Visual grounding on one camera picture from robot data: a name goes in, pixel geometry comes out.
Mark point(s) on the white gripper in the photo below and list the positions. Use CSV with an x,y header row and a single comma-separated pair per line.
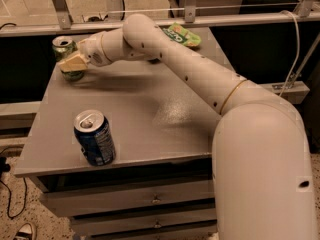
x,y
93,51

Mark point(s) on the green soda can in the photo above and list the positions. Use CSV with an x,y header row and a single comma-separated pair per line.
x,y
62,47

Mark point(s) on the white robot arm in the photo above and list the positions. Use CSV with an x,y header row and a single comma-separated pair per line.
x,y
262,173

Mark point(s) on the blue soda can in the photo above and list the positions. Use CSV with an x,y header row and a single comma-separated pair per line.
x,y
92,131

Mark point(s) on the green snack bag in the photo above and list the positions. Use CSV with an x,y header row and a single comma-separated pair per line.
x,y
182,36

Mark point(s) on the grey drawer cabinet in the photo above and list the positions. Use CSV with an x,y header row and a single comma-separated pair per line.
x,y
159,187

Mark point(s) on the white sneaker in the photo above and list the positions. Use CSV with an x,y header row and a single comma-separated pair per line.
x,y
26,232

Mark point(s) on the metal railing frame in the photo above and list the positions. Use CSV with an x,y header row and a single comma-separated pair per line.
x,y
72,17

